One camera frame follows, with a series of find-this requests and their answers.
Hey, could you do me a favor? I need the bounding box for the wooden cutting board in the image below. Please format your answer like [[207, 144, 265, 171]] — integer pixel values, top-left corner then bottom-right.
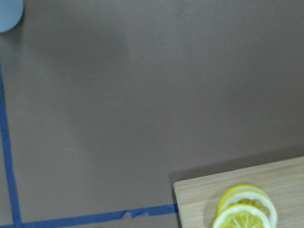
[[174, 157, 304, 228]]

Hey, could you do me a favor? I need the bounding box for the light blue paper cup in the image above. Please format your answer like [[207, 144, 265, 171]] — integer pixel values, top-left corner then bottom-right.
[[0, 0, 24, 33]]

